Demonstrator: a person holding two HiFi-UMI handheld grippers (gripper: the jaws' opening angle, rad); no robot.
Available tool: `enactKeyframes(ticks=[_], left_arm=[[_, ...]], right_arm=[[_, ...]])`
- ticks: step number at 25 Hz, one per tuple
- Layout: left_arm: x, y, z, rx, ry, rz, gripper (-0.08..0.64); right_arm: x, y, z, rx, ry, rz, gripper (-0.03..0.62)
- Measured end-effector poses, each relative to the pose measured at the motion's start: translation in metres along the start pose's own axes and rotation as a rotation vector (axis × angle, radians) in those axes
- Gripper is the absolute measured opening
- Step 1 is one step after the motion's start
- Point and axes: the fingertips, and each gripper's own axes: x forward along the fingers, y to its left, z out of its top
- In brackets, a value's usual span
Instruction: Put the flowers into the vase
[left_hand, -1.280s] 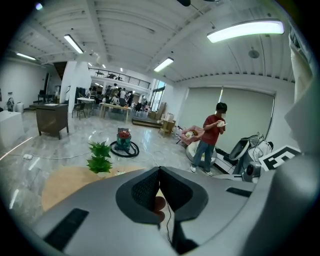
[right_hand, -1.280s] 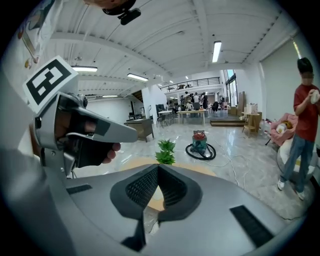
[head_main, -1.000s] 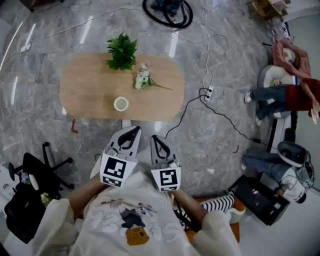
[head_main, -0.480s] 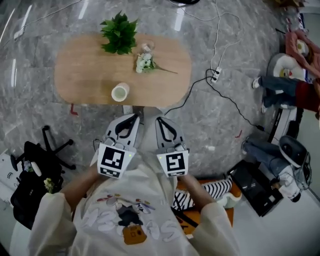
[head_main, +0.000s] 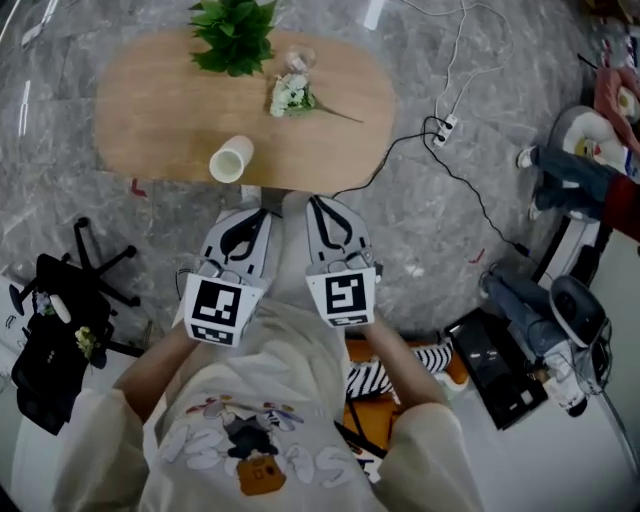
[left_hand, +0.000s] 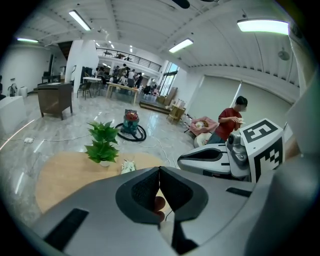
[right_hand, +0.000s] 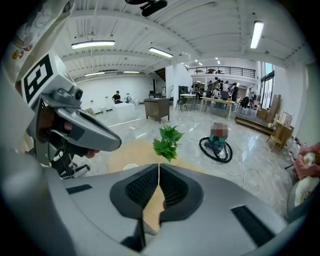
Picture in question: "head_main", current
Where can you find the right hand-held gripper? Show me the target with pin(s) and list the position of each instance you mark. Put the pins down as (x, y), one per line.
(345, 297)

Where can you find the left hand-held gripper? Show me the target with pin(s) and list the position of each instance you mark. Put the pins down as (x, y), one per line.
(215, 305)

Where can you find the white cylindrical vase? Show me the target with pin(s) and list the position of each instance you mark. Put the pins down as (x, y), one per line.
(231, 161)

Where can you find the white flowers bunch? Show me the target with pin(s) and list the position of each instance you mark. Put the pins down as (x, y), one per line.
(290, 97)

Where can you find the person's left forearm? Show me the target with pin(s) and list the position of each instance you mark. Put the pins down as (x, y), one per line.
(160, 365)

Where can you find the person's right forearm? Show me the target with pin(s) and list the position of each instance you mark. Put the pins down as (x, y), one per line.
(400, 365)

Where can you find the white power strip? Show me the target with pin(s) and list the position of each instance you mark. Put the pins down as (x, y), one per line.
(445, 130)

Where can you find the black white striped cloth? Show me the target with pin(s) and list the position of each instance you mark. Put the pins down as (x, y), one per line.
(370, 375)

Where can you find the person's cream printed shirt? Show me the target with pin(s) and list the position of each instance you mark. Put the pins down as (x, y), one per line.
(250, 400)

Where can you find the clear glass jar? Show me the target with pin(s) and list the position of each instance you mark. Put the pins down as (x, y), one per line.
(300, 59)

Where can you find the small artificial flower sprig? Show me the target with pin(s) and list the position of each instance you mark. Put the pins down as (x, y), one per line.
(44, 302)
(86, 342)

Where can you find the orange stool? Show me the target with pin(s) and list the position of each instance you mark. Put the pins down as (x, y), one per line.
(370, 420)

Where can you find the black office chair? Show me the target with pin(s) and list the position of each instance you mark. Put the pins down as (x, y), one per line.
(55, 320)

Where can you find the green leafy potted plant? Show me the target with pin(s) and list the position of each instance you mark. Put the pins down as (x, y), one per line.
(232, 35)

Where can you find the black flat box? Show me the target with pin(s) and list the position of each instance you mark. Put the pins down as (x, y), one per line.
(495, 370)

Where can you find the grey round cushion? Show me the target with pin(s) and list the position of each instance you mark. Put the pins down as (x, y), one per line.
(580, 135)

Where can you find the pink plush toy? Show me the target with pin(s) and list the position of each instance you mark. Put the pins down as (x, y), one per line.
(620, 100)

